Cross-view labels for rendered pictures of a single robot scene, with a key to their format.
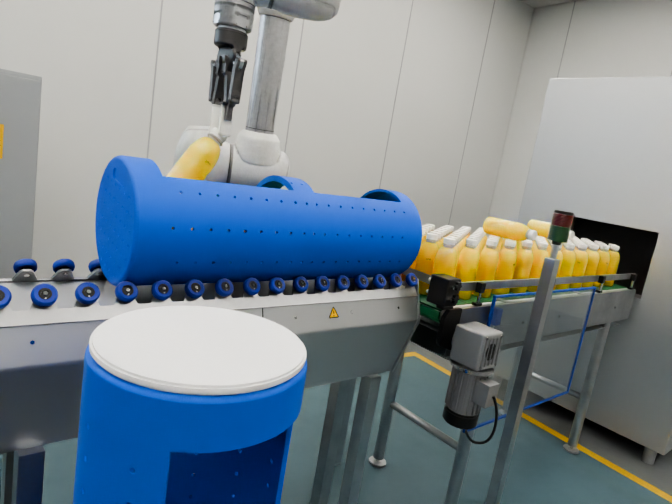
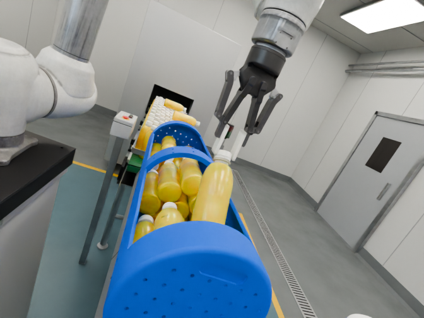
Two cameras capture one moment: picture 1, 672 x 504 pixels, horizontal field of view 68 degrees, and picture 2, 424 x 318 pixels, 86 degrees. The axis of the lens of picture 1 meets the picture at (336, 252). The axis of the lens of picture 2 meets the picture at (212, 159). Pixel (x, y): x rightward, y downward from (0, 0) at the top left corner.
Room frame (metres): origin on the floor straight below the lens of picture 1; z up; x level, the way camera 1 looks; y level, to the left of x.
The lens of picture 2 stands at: (1.02, 0.79, 1.44)
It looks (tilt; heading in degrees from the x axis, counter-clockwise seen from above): 16 degrees down; 294
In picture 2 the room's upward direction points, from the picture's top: 24 degrees clockwise
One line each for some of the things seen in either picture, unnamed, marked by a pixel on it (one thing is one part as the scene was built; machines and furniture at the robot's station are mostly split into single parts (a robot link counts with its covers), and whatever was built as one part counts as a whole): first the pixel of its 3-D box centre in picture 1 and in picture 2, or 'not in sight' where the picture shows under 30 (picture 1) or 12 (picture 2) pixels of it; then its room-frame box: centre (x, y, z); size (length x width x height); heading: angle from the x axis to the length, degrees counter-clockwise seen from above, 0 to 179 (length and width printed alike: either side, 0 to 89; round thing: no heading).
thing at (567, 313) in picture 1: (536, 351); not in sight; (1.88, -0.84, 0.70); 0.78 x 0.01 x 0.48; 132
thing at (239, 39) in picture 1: (229, 51); (259, 73); (1.20, 0.32, 1.50); 0.08 x 0.07 x 0.09; 42
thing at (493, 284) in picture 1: (565, 280); not in sight; (2.10, -0.98, 0.96); 1.60 x 0.01 x 0.03; 132
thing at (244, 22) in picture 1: (233, 18); (276, 36); (1.20, 0.32, 1.58); 0.09 x 0.09 x 0.06
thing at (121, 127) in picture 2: not in sight; (124, 124); (2.02, -0.15, 1.05); 0.20 x 0.10 x 0.10; 132
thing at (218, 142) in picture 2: (216, 120); (219, 138); (1.22, 0.33, 1.35); 0.03 x 0.01 x 0.07; 132
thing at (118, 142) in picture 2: (354, 357); (100, 203); (2.02, -0.15, 0.50); 0.04 x 0.04 x 1.00; 42
